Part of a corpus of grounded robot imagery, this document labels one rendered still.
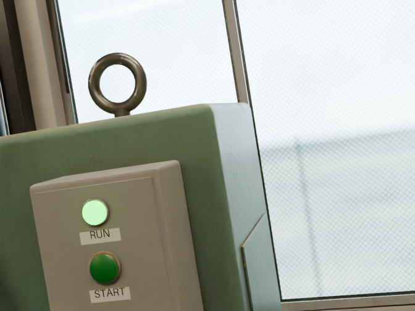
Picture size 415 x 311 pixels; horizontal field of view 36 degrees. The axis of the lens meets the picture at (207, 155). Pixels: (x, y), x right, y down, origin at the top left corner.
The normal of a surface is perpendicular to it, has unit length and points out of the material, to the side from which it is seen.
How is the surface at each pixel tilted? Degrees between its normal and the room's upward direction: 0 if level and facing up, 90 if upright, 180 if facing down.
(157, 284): 90
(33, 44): 90
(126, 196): 90
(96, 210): 88
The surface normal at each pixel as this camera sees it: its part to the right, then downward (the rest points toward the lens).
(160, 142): -0.21, 0.08
